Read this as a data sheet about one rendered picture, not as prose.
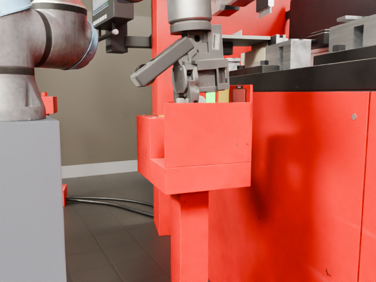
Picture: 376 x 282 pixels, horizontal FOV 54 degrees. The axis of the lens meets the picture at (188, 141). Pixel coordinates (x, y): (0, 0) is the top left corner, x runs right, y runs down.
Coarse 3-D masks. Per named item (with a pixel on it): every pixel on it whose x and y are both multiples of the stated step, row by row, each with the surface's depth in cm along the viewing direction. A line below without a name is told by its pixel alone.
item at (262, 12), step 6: (258, 0) 124; (264, 0) 119; (270, 0) 117; (258, 6) 124; (264, 6) 120; (270, 6) 117; (258, 12) 126; (264, 12) 122; (270, 12) 117; (258, 18) 127
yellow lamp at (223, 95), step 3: (225, 90) 71; (228, 90) 70; (219, 93) 74; (222, 93) 73; (225, 93) 71; (228, 93) 70; (219, 96) 74; (222, 96) 73; (225, 96) 71; (228, 96) 70; (219, 99) 74; (222, 99) 73; (225, 99) 71; (228, 99) 70
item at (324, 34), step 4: (316, 32) 126; (320, 32) 124; (324, 32) 120; (328, 32) 120; (312, 36) 127; (316, 36) 124; (320, 36) 122; (324, 36) 120; (328, 36) 120; (312, 40) 124; (316, 40) 124; (320, 40) 122; (324, 40) 120; (328, 40) 120; (312, 44) 127; (316, 44) 125; (320, 44) 122; (324, 44) 121; (328, 44) 121; (312, 48) 132; (316, 48) 132; (320, 48) 132
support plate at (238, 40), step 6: (222, 36) 111; (228, 36) 111; (234, 36) 112; (240, 36) 112; (246, 36) 112; (252, 36) 113; (258, 36) 113; (264, 36) 114; (234, 42) 120; (240, 42) 120; (246, 42) 120; (252, 42) 120; (258, 42) 120
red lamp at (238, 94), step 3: (234, 90) 68; (237, 90) 67; (240, 90) 66; (243, 90) 65; (234, 93) 68; (237, 93) 67; (240, 93) 66; (243, 93) 65; (234, 96) 68; (237, 96) 67; (240, 96) 66; (243, 96) 65; (234, 99) 68; (237, 99) 67; (240, 99) 66; (243, 99) 65
